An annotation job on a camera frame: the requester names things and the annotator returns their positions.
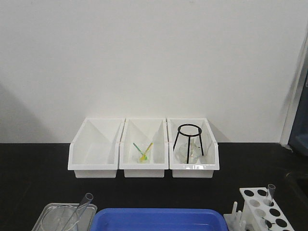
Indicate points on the clear glass test tube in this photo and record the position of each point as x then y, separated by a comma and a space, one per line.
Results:
81, 208

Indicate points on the test tube in rack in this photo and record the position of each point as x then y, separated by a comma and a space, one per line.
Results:
270, 192

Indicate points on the white test tube rack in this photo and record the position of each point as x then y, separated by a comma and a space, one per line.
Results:
260, 213

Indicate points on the grey pegboard drying rack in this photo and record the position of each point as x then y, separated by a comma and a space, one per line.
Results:
295, 130

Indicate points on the middle white storage bin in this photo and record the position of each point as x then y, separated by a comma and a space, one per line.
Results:
142, 132

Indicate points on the white storage bin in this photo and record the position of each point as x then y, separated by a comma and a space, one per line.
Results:
142, 132
94, 151
207, 164

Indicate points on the green plastic spatula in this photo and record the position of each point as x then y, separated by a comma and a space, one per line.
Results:
137, 147

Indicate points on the clear round flask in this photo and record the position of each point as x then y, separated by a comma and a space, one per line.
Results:
188, 153

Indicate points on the right white storage bin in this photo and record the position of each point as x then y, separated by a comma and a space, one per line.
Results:
207, 164

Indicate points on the left white storage bin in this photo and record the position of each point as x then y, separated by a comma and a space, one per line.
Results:
94, 151

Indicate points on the blue plastic tray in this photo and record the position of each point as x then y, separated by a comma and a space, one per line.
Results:
158, 219

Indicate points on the clear glass beaker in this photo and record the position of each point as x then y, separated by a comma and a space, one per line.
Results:
56, 218

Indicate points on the grey metal tray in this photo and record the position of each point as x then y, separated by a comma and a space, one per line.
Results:
83, 225

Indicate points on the black wire tripod stand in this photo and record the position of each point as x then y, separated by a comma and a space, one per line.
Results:
181, 131

